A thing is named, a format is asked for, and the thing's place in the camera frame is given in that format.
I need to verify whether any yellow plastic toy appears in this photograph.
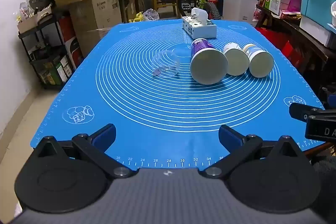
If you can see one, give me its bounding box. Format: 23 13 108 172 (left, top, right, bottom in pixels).
128 11 144 23

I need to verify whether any purple paper cup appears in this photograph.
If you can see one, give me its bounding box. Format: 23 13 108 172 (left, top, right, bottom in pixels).
189 38 228 85

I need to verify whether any red bag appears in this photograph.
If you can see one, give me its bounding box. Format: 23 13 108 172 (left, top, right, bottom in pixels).
256 27 302 67

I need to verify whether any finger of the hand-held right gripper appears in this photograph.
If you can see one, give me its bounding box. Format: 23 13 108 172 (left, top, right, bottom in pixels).
289 103 325 123

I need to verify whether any dark cloth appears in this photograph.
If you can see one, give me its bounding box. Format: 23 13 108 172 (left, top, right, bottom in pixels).
312 151 336 216

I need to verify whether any dark wooden side table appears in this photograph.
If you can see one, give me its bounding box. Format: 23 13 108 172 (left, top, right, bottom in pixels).
255 4 336 77

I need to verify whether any large brown cardboard box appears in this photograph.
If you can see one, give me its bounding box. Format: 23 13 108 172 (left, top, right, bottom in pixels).
69 0 123 56

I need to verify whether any blue silicone baking mat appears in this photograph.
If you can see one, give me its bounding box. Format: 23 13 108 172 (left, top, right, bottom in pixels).
30 20 327 171

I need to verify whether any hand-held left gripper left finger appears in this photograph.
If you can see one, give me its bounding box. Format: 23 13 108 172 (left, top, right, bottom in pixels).
34 123 138 179

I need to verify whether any white plastic storage bin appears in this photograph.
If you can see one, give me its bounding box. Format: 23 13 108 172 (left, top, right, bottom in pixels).
299 15 336 47

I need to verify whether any white patterned tissue box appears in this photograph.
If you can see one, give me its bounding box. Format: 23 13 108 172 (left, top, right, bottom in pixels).
182 7 217 39

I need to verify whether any clear plastic cup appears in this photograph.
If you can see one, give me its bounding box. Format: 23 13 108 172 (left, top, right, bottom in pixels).
151 50 181 79

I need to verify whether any small white paper cup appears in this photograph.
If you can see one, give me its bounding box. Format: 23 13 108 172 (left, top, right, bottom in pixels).
223 43 250 76

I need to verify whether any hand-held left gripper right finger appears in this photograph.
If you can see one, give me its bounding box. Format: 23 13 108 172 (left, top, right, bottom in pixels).
199 124 305 179

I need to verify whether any black metal shelf rack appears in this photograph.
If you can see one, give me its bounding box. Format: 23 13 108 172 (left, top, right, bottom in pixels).
18 11 77 90

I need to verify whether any open cardboard tray box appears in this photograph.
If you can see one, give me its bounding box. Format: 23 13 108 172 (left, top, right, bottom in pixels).
17 5 53 33

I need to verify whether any crumpled clear plastic bag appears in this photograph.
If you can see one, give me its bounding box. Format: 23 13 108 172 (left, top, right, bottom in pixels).
143 8 159 21

